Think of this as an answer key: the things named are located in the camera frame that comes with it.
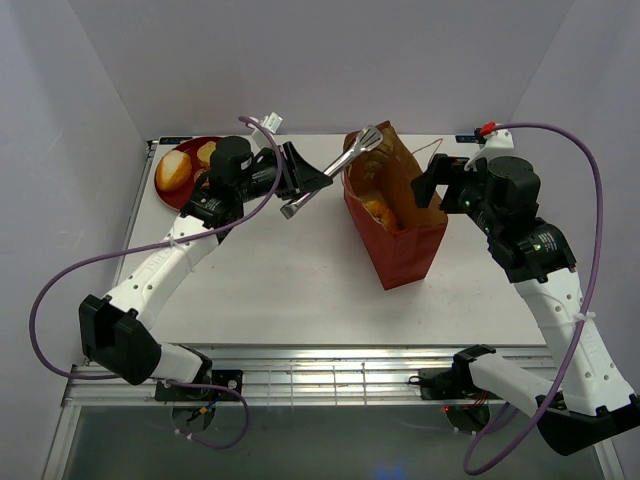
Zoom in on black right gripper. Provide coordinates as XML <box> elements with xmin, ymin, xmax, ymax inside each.
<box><xmin>409</xmin><ymin>153</ymin><xmax>500</xmax><ymax>237</ymax></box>

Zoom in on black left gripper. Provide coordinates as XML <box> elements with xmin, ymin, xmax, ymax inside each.
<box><xmin>236</xmin><ymin>142</ymin><xmax>334</xmax><ymax>203</ymax></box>

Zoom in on orange ring doughnut bread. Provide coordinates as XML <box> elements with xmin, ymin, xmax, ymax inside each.
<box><xmin>363</xmin><ymin>200</ymin><xmax>400</xmax><ymax>234</ymax></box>

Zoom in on red and brown paper bag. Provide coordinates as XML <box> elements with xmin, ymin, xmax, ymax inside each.
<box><xmin>341</xmin><ymin>121</ymin><xmax>448</xmax><ymax>290</ymax></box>

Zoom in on stainless steel tongs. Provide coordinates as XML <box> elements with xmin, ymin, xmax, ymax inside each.
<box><xmin>280</xmin><ymin>125</ymin><xmax>384</xmax><ymax>219</ymax></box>

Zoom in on tan sliced bread piece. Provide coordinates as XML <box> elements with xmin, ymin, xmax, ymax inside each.
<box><xmin>197</xmin><ymin>141</ymin><xmax>216</xmax><ymax>169</ymax></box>

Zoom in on white round bread roll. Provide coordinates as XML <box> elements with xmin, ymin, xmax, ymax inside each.
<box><xmin>155</xmin><ymin>150</ymin><xmax>192</xmax><ymax>192</ymax></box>

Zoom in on small brown chocolate croissant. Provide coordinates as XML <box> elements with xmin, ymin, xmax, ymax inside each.
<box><xmin>363</xmin><ymin>142</ymin><xmax>393</xmax><ymax>178</ymax></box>

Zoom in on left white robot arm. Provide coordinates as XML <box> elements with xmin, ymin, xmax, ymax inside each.
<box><xmin>79</xmin><ymin>136</ymin><xmax>332</xmax><ymax>400</ymax></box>

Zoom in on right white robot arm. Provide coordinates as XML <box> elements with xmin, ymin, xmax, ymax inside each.
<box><xmin>411</xmin><ymin>154</ymin><xmax>639</xmax><ymax>456</ymax></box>

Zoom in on blue label sticker right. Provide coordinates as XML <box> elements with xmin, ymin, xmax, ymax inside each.
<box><xmin>455</xmin><ymin>135</ymin><xmax>479</xmax><ymax>144</ymax></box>

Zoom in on blue label sticker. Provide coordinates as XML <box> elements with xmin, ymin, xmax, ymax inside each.
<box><xmin>158</xmin><ymin>136</ymin><xmax>192</xmax><ymax>145</ymax></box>
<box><xmin>455</xmin><ymin>135</ymin><xmax>479</xmax><ymax>144</ymax></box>

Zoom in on red round plate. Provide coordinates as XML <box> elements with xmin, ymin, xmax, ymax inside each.
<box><xmin>154</xmin><ymin>136</ymin><xmax>220</xmax><ymax>210</ymax></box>

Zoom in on blue label sticker left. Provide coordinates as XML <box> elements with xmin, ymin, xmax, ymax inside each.
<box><xmin>158</xmin><ymin>136</ymin><xmax>192</xmax><ymax>145</ymax></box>

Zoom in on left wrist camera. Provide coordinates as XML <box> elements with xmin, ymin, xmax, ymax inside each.
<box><xmin>248</xmin><ymin>112</ymin><xmax>283</xmax><ymax>142</ymax></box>

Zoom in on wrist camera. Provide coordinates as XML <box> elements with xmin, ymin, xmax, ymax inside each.
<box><xmin>464</xmin><ymin>122</ymin><xmax>514</xmax><ymax>171</ymax></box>
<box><xmin>248</xmin><ymin>112</ymin><xmax>283</xmax><ymax>142</ymax></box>

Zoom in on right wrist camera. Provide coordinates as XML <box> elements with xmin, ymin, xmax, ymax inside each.
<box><xmin>464</xmin><ymin>122</ymin><xmax>514</xmax><ymax>171</ymax></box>

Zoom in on aluminium rail frame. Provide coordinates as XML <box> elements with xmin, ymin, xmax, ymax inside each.
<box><xmin>62</xmin><ymin>133</ymin><xmax>626</xmax><ymax>480</ymax></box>

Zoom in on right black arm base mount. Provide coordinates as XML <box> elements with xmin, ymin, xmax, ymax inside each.
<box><xmin>407</xmin><ymin>369</ymin><xmax>497</xmax><ymax>403</ymax></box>

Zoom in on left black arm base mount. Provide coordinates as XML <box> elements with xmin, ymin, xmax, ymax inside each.
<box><xmin>154</xmin><ymin>369</ymin><xmax>244</xmax><ymax>402</ymax></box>

